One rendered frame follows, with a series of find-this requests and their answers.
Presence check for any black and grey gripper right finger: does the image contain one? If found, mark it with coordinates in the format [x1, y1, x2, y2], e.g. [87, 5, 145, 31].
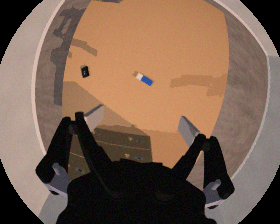
[154, 116, 235, 209]

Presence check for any brown drawer front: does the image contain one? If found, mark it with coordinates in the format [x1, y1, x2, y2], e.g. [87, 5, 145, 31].
[91, 128, 113, 144]
[70, 136, 107, 158]
[110, 132, 149, 150]
[106, 145, 150, 163]
[68, 154, 90, 182]

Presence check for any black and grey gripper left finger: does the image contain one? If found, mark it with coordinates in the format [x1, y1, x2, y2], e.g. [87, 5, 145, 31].
[35, 104, 129, 198]

